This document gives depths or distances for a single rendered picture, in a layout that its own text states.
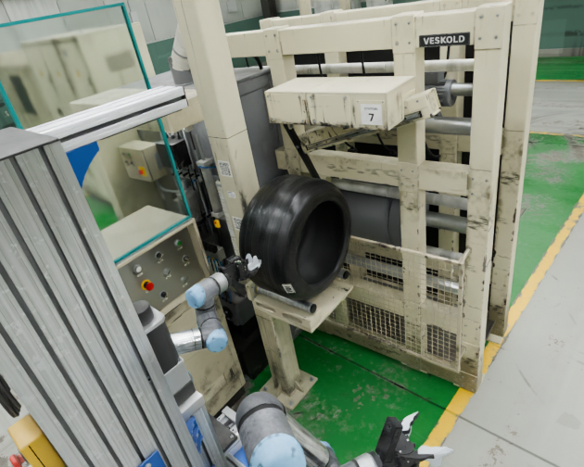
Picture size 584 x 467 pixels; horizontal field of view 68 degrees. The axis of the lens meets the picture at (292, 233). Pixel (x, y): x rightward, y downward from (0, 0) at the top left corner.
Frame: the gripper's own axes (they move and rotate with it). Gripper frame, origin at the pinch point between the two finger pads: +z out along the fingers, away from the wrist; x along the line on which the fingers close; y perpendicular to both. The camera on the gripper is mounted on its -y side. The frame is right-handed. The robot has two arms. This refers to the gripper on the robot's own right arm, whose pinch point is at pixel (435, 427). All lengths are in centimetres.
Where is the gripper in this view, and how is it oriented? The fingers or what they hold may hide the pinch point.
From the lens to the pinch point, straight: 138.8
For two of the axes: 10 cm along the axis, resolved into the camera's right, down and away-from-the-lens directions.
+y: 2.1, 9.0, 3.8
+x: 3.5, 2.9, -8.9
